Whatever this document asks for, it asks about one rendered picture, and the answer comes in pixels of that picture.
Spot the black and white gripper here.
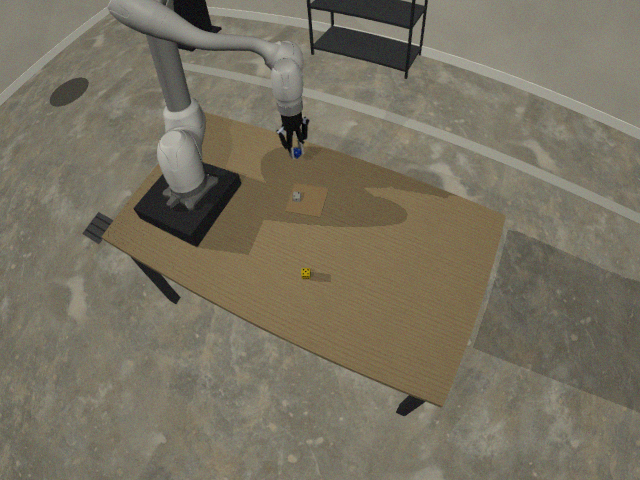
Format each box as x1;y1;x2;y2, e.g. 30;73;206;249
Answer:
276;112;309;159

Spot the tan square mat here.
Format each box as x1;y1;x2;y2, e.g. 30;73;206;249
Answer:
285;183;329;218

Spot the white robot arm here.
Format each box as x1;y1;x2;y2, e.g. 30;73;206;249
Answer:
108;0;303;210

